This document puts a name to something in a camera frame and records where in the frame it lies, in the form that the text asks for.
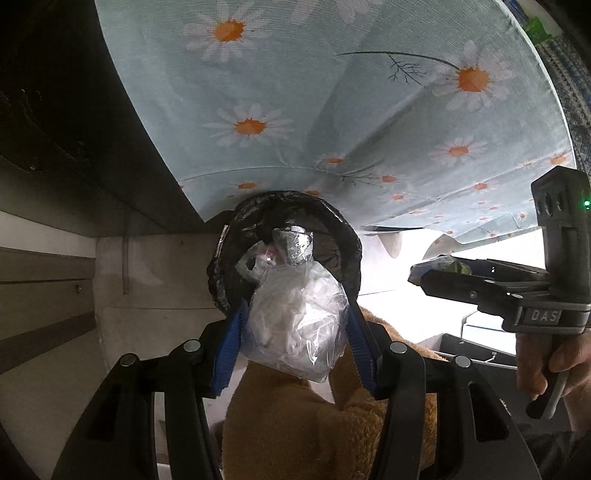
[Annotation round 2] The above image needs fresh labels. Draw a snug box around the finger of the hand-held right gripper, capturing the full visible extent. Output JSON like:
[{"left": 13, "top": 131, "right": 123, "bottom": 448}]
[
  {"left": 421, "top": 269, "right": 546, "bottom": 320},
  {"left": 450, "top": 255, "right": 551, "bottom": 286}
]

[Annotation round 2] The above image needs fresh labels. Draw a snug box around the green packet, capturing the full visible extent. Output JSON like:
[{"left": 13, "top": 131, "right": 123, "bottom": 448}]
[{"left": 523, "top": 15, "right": 555, "bottom": 45}]

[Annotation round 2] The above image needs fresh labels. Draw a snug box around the clear plastic bag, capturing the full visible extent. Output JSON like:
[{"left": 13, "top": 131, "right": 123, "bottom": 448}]
[{"left": 235, "top": 244, "right": 280, "bottom": 283}]

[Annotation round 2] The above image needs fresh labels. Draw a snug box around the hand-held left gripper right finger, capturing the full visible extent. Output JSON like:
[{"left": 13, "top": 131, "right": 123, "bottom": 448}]
[{"left": 346, "top": 300, "right": 541, "bottom": 480}]

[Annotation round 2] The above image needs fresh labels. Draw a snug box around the foil container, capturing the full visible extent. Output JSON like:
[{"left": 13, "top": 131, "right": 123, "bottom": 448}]
[{"left": 271, "top": 227, "right": 315, "bottom": 267}]

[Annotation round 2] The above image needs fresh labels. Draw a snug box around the green snack wrapper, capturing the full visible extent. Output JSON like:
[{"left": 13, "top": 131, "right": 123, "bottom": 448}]
[{"left": 409, "top": 255, "right": 472, "bottom": 283}]

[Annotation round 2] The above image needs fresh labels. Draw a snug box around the person's right hand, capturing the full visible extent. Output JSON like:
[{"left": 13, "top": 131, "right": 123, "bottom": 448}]
[{"left": 516, "top": 332, "right": 591, "bottom": 402}]

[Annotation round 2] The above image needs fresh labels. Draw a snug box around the grey storage box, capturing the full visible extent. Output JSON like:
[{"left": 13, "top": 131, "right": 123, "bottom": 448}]
[{"left": 436, "top": 309, "right": 525, "bottom": 371}]

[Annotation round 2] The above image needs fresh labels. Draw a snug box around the white base cabinet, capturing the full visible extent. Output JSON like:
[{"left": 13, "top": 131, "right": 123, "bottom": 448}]
[{"left": 0, "top": 157, "right": 229, "bottom": 480}]

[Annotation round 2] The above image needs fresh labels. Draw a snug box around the person's right forearm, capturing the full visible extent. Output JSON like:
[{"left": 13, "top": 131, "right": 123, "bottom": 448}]
[{"left": 517, "top": 418, "right": 591, "bottom": 480}]

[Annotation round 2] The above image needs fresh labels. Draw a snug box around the clear bag of white tissue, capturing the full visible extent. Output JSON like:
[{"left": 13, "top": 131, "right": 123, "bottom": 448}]
[{"left": 240, "top": 265, "right": 351, "bottom": 384}]

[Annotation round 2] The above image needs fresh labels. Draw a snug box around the trash bin with black liner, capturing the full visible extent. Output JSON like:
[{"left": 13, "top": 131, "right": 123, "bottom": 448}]
[{"left": 206, "top": 191, "right": 363, "bottom": 320}]

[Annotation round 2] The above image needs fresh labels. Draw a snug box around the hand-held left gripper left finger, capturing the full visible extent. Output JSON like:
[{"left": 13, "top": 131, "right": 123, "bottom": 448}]
[{"left": 51, "top": 298, "right": 252, "bottom": 480}]

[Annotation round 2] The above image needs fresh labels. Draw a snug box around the daisy print blue tablecloth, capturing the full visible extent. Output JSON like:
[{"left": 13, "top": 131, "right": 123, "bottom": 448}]
[{"left": 93, "top": 0, "right": 579, "bottom": 245}]

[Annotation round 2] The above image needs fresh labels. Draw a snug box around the blue patterned cloth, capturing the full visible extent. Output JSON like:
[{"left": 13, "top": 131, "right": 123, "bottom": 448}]
[{"left": 538, "top": 32, "right": 591, "bottom": 144}]

